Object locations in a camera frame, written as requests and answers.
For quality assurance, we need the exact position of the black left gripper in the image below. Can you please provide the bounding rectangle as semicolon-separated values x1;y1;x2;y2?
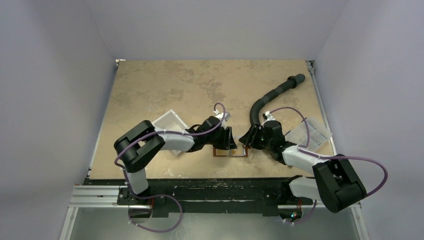
204;126;236;150

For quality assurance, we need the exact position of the brown leather card holder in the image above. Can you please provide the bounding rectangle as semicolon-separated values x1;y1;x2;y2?
212;136;249;158

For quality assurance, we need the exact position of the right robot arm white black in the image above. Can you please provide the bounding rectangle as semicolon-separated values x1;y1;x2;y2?
239;120;367;213

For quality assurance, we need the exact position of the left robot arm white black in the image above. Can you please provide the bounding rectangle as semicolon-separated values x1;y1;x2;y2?
113;116;237;205

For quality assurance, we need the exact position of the clear plastic bin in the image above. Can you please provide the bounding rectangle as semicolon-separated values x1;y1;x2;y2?
152;109;194;155

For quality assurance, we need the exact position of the clear plastic screw organizer box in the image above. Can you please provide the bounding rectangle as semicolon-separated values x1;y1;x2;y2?
285;116;333;152

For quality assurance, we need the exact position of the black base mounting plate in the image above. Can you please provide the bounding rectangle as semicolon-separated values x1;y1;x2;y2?
83;177;314;221

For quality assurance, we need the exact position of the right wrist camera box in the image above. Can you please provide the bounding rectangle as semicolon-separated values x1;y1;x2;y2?
262;111;276;124

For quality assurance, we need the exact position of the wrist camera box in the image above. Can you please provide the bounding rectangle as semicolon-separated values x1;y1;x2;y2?
214;110;231;122
262;111;276;124

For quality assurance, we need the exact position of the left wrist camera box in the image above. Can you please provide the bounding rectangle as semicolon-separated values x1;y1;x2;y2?
214;110;231;122

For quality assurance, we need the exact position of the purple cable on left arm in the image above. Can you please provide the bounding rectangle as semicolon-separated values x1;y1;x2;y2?
114;102;227;233

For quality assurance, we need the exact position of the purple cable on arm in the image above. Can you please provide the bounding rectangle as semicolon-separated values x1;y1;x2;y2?
114;102;227;233
268;106;389;226

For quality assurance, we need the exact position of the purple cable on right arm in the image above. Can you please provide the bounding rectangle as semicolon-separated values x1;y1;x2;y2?
268;106;389;226

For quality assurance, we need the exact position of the dark grey corrugated hose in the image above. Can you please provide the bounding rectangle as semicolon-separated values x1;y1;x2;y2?
249;73;306;128

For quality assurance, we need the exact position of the aluminium rail at table edge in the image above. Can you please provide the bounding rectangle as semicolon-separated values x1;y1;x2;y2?
297;60;330;136

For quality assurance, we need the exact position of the aluminium front frame rail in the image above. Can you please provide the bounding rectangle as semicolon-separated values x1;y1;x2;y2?
69;185;119;208

